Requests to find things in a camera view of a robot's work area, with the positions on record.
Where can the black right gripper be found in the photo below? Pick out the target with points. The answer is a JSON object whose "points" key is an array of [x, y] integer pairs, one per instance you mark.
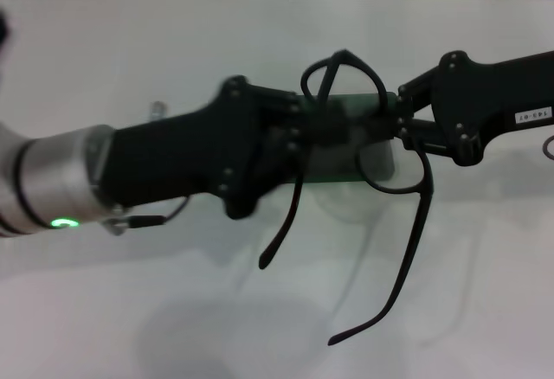
{"points": [[489, 102]]}

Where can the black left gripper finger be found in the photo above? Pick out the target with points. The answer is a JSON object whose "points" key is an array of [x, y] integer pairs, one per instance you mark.
{"points": [[329, 118], [329, 135]]}

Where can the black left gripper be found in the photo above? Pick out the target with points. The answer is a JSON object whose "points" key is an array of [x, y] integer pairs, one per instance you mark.
{"points": [[182, 154]]}

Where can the black glasses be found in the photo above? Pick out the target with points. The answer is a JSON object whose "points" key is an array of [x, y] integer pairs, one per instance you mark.
{"points": [[419, 223]]}

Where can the green glasses case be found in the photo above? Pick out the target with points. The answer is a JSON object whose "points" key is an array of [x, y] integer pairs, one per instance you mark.
{"points": [[346, 162]]}

